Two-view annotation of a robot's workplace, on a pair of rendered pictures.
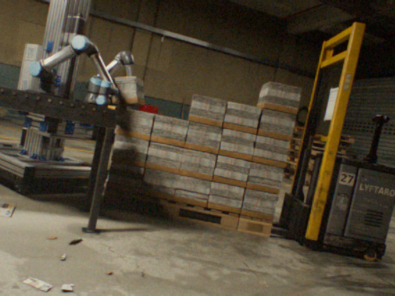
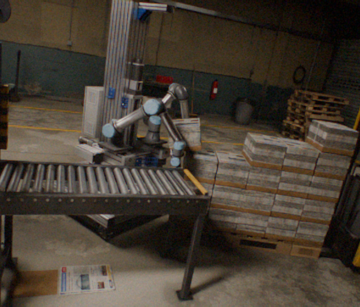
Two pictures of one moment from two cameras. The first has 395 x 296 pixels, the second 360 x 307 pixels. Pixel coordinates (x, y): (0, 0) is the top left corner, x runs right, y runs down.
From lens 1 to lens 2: 1.29 m
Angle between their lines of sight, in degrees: 13
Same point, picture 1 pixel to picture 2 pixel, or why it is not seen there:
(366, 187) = not seen: outside the picture
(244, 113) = (302, 157)
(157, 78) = (170, 49)
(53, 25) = (114, 71)
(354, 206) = not seen: outside the picture
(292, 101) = (349, 145)
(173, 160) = (235, 200)
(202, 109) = (262, 155)
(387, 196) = not seen: outside the picture
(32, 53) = (94, 97)
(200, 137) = (261, 179)
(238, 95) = (242, 59)
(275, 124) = (331, 165)
